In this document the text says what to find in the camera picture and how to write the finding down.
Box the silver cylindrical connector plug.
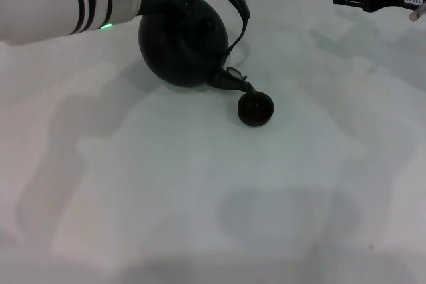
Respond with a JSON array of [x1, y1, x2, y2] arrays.
[[409, 0, 426, 21]]

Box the black round teapot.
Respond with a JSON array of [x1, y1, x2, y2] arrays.
[[137, 0, 256, 94]]

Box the small dark teacup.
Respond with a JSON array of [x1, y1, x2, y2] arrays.
[[236, 91, 276, 128]]

